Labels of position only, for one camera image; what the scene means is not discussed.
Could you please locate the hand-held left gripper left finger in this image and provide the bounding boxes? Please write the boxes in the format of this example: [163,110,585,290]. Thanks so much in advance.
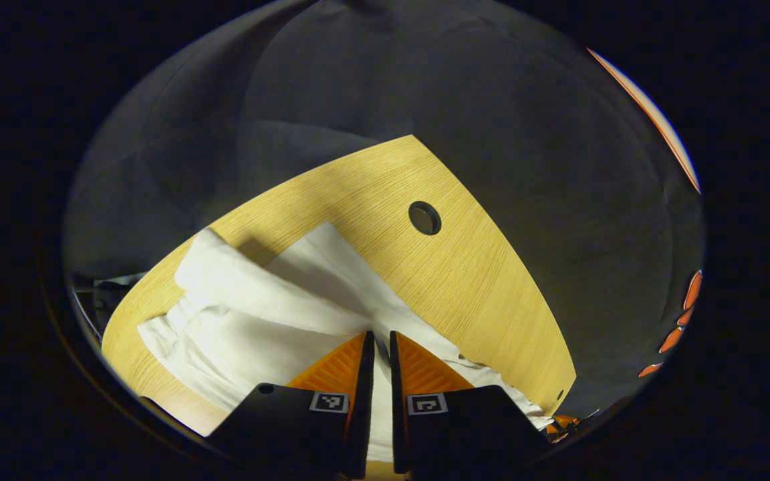
[208,331,376,479]

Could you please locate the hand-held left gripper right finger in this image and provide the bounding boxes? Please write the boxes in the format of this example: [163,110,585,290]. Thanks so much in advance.
[390,331,553,479]

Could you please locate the white jeans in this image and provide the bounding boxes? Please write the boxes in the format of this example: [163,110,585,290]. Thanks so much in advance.
[136,222,556,463]

